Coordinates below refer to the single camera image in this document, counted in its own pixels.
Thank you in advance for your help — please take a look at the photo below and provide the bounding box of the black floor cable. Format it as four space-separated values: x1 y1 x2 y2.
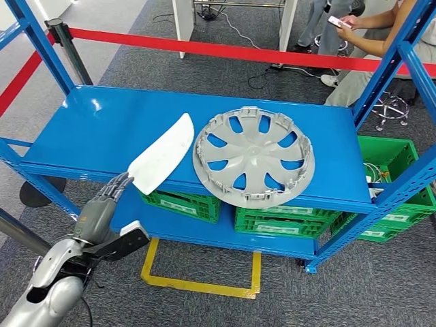
247 66 284 90

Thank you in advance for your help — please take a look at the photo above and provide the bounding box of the person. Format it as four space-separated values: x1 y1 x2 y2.
320 0 436 108
294 0 355 57

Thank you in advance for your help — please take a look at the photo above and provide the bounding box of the yellow floor tape outline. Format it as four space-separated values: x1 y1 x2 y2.
140 238 262 300

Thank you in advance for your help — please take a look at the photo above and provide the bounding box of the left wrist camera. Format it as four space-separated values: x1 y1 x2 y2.
84 220 151 263

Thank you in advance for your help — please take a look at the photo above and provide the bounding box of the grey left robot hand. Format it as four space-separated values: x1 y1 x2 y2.
73 172 135 247

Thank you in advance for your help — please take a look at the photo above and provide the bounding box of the person's right hand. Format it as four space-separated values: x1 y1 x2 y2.
340 14 363 29

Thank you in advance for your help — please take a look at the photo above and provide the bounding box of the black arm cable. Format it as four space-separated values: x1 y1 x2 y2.
81 295 94 327

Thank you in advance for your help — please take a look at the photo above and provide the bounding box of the person's left hand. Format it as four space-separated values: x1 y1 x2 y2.
335 25 356 43

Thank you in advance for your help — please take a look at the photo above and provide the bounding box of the white floor cable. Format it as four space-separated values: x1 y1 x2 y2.
217 5 261 50

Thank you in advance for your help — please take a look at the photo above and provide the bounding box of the grey wheel hubcap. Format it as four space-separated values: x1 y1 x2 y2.
192 106 316 209

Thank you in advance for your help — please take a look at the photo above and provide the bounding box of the blue metal shelf rack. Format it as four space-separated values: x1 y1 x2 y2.
0 0 436 275

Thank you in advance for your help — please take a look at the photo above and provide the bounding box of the white wire bundle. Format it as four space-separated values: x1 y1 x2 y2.
363 162 391 197

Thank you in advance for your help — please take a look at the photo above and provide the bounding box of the black cable bundle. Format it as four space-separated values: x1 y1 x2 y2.
196 5 219 21

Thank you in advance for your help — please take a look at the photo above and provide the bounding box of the pink phone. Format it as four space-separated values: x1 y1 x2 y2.
327 16 353 30

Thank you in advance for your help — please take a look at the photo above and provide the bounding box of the red barrier belt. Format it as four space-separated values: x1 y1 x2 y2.
69 27 436 78
0 33 57 119

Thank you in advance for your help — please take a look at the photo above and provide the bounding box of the chrome base stool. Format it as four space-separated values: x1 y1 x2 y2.
371 90 411 131

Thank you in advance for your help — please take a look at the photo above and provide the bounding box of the white plastic car part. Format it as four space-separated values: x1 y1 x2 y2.
127 112 195 196

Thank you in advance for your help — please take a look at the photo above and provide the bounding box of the white desk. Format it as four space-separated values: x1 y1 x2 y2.
172 0 298 60

